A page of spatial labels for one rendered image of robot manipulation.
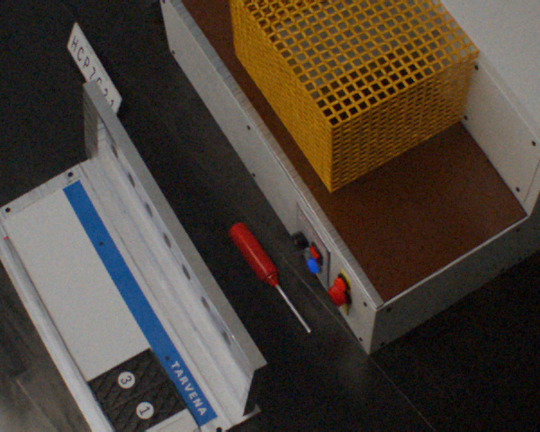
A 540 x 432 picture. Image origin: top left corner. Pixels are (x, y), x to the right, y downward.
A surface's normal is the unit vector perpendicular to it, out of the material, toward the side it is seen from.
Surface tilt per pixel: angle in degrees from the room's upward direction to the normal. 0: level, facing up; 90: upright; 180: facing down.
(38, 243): 0
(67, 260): 0
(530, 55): 0
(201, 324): 9
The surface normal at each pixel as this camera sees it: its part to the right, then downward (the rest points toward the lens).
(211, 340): 0.11, -0.47
